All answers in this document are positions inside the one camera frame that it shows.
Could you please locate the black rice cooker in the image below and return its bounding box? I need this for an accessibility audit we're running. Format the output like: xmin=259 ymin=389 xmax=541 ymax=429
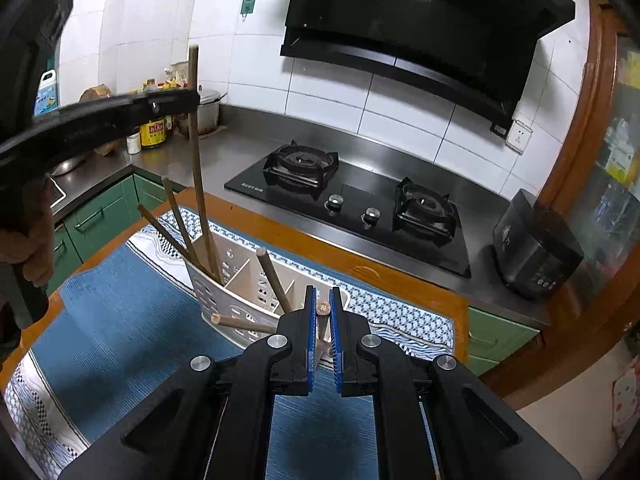
xmin=492 ymin=188 xmax=585 ymax=302

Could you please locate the yellow seasoning canister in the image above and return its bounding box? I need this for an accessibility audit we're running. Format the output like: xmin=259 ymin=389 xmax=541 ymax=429
xmin=139 ymin=118 xmax=168 ymax=150

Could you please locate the green base cabinet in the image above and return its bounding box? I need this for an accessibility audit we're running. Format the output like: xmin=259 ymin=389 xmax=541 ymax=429
xmin=467 ymin=306 xmax=542 ymax=377
xmin=49 ymin=172 xmax=187 ymax=282

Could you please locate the cluster of condiment bottles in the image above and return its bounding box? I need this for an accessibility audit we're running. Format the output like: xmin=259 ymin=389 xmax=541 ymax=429
xmin=129 ymin=72 xmax=193 ymax=133

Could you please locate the blue woven mat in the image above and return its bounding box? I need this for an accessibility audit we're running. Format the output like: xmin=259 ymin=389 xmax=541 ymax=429
xmin=2 ymin=207 xmax=457 ymax=480

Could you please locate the steel pot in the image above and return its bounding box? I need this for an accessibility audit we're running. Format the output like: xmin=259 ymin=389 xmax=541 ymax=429
xmin=196 ymin=88 xmax=221 ymax=135

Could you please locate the white utensil holder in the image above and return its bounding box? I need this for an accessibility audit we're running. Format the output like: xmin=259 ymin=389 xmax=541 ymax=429
xmin=183 ymin=232 xmax=351 ymax=357

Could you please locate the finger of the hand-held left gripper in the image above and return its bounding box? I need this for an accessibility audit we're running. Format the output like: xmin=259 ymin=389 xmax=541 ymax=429
xmin=114 ymin=87 xmax=201 ymax=125

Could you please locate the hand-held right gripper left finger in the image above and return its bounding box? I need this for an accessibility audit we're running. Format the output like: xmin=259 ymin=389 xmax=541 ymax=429
xmin=57 ymin=285 xmax=318 ymax=480

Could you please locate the black range hood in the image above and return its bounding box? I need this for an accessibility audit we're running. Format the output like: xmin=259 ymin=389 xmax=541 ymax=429
xmin=279 ymin=0 xmax=577 ymax=132

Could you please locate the floral patterned fabric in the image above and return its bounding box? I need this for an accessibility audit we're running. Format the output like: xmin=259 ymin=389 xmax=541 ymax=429
xmin=612 ymin=364 xmax=640 ymax=447

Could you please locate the round brown wooden board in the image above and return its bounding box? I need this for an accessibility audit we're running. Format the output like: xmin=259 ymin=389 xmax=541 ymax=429
xmin=80 ymin=84 xmax=114 ymax=104

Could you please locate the wooden chopstick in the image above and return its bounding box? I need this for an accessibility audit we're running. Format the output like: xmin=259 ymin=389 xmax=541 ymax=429
xmin=137 ymin=204 xmax=211 ymax=277
xmin=315 ymin=300 xmax=334 ymax=361
xmin=211 ymin=313 xmax=279 ymax=335
xmin=255 ymin=248 xmax=294 ymax=314
xmin=187 ymin=45 xmax=221 ymax=281
xmin=160 ymin=177 xmax=204 ymax=272

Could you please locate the white jug blue label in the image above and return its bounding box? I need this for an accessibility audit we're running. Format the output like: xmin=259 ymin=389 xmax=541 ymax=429
xmin=34 ymin=69 xmax=60 ymax=117

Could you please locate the white wall socket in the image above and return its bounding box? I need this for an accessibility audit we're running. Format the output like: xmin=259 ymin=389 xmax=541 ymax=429
xmin=504 ymin=118 xmax=534 ymax=154

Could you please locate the yellow box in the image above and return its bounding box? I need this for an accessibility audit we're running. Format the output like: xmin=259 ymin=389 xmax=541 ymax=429
xmin=606 ymin=151 xmax=634 ymax=182

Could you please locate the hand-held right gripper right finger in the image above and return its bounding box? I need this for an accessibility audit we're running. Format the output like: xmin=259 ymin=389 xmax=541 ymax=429
xmin=330 ymin=287 xmax=583 ymax=480

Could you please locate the wooden glass-door cabinet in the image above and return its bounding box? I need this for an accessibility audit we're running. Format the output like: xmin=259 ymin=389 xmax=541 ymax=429
xmin=539 ymin=0 xmax=640 ymax=361

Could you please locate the person's left hand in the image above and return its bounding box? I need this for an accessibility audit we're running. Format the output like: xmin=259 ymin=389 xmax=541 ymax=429
xmin=0 ymin=179 xmax=57 ymax=289

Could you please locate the black gas stove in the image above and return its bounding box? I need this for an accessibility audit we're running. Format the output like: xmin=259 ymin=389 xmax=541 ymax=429
xmin=223 ymin=140 xmax=473 ymax=280

